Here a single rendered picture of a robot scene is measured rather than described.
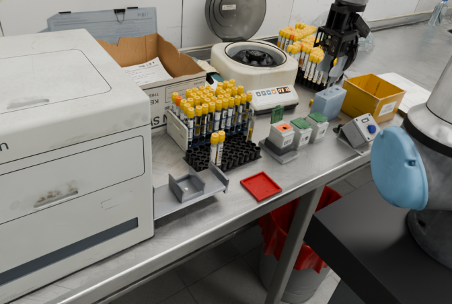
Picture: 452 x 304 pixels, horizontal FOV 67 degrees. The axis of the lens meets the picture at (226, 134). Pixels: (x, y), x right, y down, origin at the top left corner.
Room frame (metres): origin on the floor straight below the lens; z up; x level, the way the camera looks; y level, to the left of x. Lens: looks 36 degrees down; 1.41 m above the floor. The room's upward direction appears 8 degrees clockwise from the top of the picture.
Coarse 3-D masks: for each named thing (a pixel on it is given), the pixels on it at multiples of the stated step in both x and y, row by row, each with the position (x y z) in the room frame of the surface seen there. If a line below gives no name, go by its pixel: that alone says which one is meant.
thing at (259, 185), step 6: (258, 174) 0.60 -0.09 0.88; (264, 174) 0.60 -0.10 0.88; (240, 180) 0.57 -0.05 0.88; (246, 180) 0.57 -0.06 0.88; (252, 180) 0.58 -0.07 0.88; (258, 180) 0.58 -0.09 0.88; (264, 180) 0.58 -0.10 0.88; (270, 180) 0.58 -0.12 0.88; (246, 186) 0.55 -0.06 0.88; (252, 186) 0.56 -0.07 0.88; (258, 186) 0.56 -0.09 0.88; (264, 186) 0.56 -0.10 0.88; (270, 186) 0.57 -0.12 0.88; (276, 186) 0.57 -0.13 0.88; (252, 192) 0.53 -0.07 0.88; (258, 192) 0.54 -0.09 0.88; (264, 192) 0.54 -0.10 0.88; (270, 192) 0.55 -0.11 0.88; (276, 192) 0.55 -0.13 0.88; (258, 198) 0.52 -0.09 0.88; (264, 198) 0.52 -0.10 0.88
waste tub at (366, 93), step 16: (352, 80) 1.00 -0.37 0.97; (368, 80) 1.05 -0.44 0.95; (384, 80) 1.01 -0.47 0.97; (352, 96) 0.94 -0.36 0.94; (368, 96) 0.90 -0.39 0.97; (384, 96) 0.99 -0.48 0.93; (400, 96) 0.94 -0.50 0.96; (352, 112) 0.92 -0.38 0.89; (368, 112) 0.88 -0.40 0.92; (384, 112) 0.90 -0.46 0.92
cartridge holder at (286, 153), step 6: (258, 144) 0.71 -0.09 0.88; (264, 144) 0.70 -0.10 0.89; (270, 144) 0.69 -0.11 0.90; (294, 144) 0.70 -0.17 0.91; (270, 150) 0.68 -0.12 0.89; (276, 150) 0.67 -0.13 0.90; (282, 150) 0.67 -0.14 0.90; (288, 150) 0.68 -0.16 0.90; (276, 156) 0.67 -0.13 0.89; (282, 156) 0.67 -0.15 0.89; (288, 156) 0.67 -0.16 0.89; (294, 156) 0.68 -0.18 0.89; (282, 162) 0.65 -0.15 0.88
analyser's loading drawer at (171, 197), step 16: (192, 176) 0.51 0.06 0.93; (208, 176) 0.53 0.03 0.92; (224, 176) 0.51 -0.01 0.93; (160, 192) 0.47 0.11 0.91; (176, 192) 0.46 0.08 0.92; (192, 192) 0.48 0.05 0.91; (208, 192) 0.48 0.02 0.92; (224, 192) 0.51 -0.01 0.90; (160, 208) 0.43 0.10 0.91; (176, 208) 0.43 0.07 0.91
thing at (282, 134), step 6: (282, 120) 0.73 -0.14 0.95; (276, 126) 0.70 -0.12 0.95; (282, 126) 0.70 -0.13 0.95; (288, 126) 0.70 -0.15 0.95; (270, 132) 0.70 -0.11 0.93; (276, 132) 0.69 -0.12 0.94; (282, 132) 0.68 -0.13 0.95; (288, 132) 0.69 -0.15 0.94; (294, 132) 0.69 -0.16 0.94; (270, 138) 0.70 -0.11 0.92; (276, 138) 0.68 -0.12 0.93; (282, 138) 0.67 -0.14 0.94; (288, 138) 0.68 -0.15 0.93; (276, 144) 0.68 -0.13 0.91; (282, 144) 0.67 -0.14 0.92; (288, 144) 0.69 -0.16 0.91
